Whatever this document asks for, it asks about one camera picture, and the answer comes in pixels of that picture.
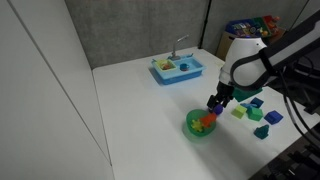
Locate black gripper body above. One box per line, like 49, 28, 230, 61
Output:
215, 81, 235, 100

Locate lime green building block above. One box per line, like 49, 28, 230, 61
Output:
231, 104, 248, 120

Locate yellow star toy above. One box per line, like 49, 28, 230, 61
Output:
190, 119, 205, 133

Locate navy blue building block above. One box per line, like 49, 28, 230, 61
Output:
250, 96, 265, 109

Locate blue toy sink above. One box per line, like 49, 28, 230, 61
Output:
151, 55, 207, 86

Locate teal toy animal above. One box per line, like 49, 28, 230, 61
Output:
253, 124, 270, 140

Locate royal blue building block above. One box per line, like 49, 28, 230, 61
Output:
263, 110, 284, 126

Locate grey toy faucet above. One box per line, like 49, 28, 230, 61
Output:
167, 34, 190, 62

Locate wooden toy storage shelf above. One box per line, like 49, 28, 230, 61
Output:
215, 15, 287, 61

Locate green plastic bowl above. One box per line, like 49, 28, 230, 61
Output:
185, 108, 218, 138

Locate yellow-green sink basket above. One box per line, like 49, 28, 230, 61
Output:
155, 58, 177, 71

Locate black pole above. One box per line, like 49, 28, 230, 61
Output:
198, 0, 213, 50

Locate black office chair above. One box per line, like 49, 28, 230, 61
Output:
283, 49, 320, 114

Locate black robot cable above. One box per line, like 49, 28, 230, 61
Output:
278, 64, 320, 141

